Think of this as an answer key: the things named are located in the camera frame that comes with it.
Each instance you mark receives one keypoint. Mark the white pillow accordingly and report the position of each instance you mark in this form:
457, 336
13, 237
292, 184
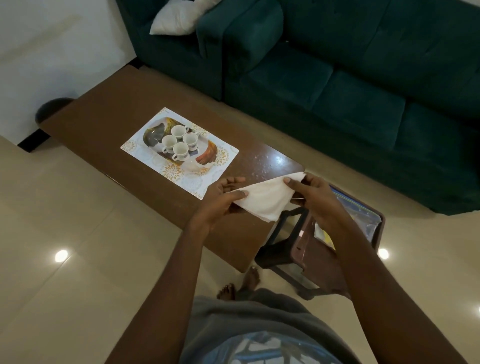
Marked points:
176, 18

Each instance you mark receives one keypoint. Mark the person's right forearm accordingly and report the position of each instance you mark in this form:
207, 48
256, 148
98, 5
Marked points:
382, 300

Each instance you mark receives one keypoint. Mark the long green sofa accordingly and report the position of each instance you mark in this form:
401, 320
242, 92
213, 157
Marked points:
356, 105

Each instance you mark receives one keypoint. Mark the brown plastic stool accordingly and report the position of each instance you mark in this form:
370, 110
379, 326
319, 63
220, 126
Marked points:
322, 262

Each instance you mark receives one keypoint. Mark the person's left hand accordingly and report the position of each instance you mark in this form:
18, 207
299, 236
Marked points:
215, 202

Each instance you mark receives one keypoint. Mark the green armchair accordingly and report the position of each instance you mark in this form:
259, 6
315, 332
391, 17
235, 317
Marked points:
176, 56

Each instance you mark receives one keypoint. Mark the dark round waste bin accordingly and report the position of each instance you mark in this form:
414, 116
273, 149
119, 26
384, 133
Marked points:
52, 108

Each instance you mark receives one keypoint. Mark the person's right hand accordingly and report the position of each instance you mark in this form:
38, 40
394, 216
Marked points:
320, 198

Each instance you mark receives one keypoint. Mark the person's right foot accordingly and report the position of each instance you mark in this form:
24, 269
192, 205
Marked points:
250, 279

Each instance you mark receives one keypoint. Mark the white ceramic cup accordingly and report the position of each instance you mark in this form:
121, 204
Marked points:
180, 150
190, 140
168, 142
179, 131

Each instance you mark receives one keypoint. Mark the person's grey shirt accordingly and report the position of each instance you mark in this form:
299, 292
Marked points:
262, 315

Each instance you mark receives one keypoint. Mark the person's left forearm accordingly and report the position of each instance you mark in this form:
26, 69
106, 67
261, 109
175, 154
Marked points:
161, 300

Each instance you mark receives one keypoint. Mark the leaf print serving tray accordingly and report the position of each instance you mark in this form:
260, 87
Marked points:
153, 135

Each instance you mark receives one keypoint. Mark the clear zip plastic bag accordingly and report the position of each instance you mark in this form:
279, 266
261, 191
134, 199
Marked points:
363, 221

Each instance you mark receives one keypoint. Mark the white floral placemat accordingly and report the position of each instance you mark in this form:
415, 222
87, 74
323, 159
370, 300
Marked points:
187, 180

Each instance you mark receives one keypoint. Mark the brown wooden table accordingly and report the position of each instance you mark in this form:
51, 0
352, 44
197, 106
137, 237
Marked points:
93, 112

